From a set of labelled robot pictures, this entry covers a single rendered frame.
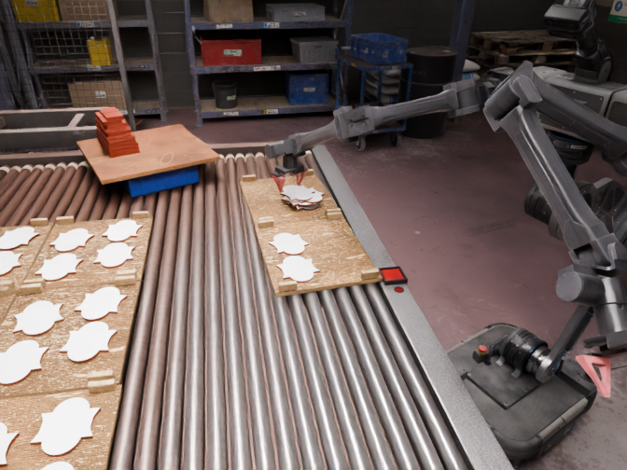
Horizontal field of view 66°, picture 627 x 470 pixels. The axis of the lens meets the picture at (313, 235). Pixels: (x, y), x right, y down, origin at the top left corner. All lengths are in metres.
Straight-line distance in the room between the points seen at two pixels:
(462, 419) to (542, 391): 1.15
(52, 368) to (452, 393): 0.99
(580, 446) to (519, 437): 0.47
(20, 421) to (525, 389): 1.83
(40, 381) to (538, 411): 1.80
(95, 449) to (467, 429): 0.81
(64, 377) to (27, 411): 0.11
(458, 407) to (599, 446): 1.41
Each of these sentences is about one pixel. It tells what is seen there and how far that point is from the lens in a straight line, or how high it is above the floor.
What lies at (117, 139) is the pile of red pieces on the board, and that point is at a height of 1.12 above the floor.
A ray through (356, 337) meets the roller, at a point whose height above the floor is 0.92.
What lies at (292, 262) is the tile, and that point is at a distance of 1.59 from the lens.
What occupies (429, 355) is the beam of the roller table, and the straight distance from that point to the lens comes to 1.35.
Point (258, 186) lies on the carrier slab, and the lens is 2.12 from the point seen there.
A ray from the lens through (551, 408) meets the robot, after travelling 2.30.
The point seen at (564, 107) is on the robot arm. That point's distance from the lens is 1.24.
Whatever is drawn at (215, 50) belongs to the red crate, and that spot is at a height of 0.81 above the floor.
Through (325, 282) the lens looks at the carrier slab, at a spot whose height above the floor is 0.94.
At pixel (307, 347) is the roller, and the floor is 0.92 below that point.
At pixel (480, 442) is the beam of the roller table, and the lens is 1.21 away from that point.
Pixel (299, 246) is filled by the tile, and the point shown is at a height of 0.94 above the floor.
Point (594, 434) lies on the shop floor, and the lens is 2.64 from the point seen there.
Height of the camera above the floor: 1.85
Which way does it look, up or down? 31 degrees down
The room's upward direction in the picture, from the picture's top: 1 degrees clockwise
